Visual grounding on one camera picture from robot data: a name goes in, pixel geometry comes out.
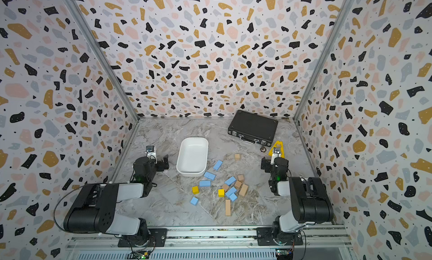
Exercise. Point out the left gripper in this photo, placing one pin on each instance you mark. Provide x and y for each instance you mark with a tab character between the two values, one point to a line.
160	167

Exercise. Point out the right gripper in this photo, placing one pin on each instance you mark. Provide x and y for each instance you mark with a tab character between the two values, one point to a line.
268	162

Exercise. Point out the white rectangular tray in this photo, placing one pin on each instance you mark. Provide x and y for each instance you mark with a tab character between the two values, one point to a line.
192	157

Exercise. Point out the blue cube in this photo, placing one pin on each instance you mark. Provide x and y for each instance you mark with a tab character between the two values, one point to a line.
194	201

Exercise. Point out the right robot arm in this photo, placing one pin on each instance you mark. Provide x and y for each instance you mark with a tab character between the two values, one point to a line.
310	204

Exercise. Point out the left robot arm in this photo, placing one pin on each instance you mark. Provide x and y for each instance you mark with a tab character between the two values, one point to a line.
94	209

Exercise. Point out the yellow plastic triangle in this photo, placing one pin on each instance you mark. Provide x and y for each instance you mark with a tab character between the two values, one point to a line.
277	144

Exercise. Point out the wooden block right pile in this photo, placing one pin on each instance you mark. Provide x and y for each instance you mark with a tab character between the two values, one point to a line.
243	190

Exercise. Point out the wooden cube middle pile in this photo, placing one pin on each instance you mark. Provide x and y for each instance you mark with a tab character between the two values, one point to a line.
238	185

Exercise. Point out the black briefcase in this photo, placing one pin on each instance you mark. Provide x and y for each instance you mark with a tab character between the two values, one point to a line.
253	128

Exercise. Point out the yellow cube left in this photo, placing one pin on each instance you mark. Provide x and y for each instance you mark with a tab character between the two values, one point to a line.
195	190

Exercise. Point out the yellow cube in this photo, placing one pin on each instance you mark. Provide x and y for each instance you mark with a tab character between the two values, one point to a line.
221	193
195	190

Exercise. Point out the small blue block lower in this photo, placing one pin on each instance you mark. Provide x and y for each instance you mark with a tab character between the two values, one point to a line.
233	197

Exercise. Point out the blue block lower long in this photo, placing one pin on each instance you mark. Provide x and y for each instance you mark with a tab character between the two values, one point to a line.
230	191

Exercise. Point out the yellow cube center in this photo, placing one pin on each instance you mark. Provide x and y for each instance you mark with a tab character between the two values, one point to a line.
221	193

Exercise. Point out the long wooden block front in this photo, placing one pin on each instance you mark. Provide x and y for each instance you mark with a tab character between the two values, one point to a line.
228	207

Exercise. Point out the green lit circuit board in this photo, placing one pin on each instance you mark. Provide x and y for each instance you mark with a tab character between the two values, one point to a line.
140	255

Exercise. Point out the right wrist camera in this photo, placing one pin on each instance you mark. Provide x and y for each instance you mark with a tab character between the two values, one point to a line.
276	153

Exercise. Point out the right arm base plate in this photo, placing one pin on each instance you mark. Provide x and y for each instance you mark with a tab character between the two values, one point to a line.
267	236

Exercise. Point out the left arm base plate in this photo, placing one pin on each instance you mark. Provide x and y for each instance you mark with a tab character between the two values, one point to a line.
153	237

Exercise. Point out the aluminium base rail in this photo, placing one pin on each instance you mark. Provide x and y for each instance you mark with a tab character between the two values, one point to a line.
320	242

